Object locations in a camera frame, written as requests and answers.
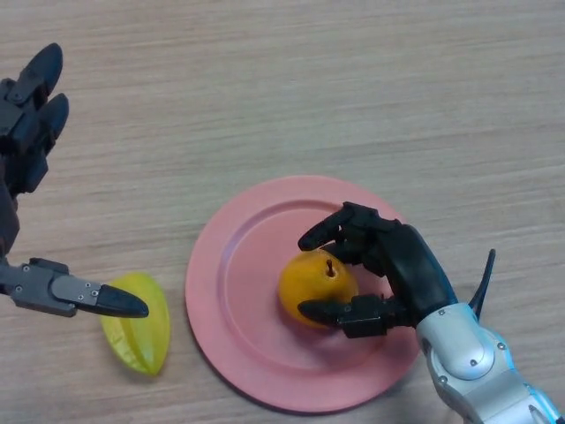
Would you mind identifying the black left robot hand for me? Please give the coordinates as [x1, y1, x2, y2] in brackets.
[0, 42, 150, 319]

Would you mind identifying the yellow orange pear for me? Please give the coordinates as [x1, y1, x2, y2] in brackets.
[277, 249, 359, 330]

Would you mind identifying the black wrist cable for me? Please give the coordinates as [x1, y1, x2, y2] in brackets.
[468, 248, 496, 322]

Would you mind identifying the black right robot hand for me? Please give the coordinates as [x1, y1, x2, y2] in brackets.
[297, 201, 460, 340]

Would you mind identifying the pink round plate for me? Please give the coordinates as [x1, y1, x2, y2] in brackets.
[185, 175, 425, 414]

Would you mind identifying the yellow starfruit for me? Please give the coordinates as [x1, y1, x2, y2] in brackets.
[101, 272, 171, 378]

